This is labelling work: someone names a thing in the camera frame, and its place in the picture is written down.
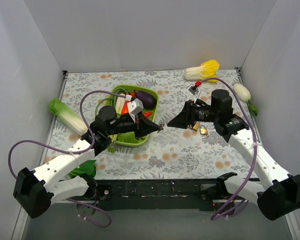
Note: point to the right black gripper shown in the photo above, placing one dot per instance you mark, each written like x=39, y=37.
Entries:
x=189, y=114

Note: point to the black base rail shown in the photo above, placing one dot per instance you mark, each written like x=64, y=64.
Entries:
x=159, y=194

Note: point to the white toy radish in basket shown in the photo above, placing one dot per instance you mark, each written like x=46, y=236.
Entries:
x=119, y=104

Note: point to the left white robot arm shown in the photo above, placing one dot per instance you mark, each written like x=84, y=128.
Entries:
x=36, y=190

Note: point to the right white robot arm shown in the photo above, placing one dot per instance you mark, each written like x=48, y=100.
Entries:
x=278, y=192

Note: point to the green bok choy toy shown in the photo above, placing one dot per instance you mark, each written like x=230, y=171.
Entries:
x=87, y=167

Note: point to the green toy long beans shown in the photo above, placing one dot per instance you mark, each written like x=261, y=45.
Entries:
x=102, y=106

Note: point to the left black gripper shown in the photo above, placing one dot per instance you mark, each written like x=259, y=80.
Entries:
x=139, y=124

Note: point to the green plastic basket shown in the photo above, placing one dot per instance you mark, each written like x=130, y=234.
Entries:
x=126, y=89

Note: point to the green leafy toy in basket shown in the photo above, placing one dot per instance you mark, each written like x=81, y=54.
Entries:
x=128, y=137

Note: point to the brass padlock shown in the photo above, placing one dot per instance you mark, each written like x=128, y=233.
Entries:
x=199, y=128

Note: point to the floral table mat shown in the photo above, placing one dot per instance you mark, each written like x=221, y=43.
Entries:
x=170, y=154

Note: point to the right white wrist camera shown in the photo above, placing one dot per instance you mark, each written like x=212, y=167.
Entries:
x=194, y=90

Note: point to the green napa cabbage toy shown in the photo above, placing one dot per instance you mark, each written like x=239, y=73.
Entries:
x=68, y=116

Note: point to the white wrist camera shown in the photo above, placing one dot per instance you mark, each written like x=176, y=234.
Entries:
x=134, y=108
x=194, y=90

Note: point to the white toy daikon radish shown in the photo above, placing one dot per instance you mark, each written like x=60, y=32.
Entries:
x=244, y=94

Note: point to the purple toy eggplant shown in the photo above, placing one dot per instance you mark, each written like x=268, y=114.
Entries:
x=149, y=101

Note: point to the orange toy carrot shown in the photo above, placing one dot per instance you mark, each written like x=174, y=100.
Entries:
x=125, y=109

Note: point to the silver keys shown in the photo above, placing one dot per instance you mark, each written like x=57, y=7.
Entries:
x=161, y=127

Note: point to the yellow napa cabbage toy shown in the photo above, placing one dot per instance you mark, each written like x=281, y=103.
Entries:
x=207, y=69

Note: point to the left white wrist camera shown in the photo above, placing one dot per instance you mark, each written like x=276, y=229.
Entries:
x=134, y=108

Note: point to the red toy chili pepper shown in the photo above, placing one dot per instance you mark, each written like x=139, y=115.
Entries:
x=147, y=114

